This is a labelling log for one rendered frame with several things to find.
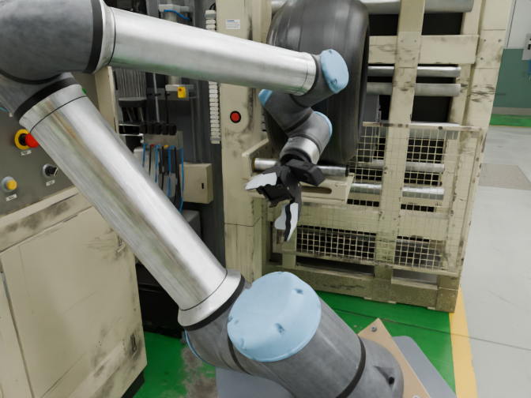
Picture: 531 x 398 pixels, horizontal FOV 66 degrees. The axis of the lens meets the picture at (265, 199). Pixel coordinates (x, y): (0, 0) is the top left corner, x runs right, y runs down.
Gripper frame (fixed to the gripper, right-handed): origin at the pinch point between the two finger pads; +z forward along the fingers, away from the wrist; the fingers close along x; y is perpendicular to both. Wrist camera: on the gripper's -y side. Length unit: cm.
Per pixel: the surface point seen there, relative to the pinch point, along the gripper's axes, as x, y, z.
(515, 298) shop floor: -170, 3, -115
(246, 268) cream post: -48, 70, -37
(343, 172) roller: -26, 15, -55
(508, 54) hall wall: -366, 77, -940
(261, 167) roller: -12, 40, -50
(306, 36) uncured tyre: 18, 5, -62
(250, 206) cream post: -26, 56, -48
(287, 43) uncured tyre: 19, 10, -59
